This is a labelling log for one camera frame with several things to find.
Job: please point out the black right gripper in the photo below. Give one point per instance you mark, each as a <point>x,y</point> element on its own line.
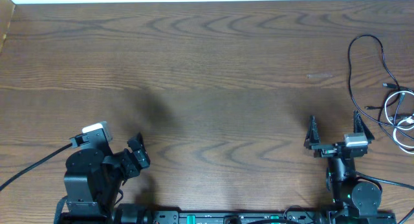
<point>312,142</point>

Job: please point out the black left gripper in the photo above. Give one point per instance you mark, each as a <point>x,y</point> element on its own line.
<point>135,164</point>

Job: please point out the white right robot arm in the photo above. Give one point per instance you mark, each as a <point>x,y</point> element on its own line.
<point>356,198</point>

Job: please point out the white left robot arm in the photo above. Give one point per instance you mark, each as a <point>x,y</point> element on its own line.
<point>93,179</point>

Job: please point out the brown wooden side panel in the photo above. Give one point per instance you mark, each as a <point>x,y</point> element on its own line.
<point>7,8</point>

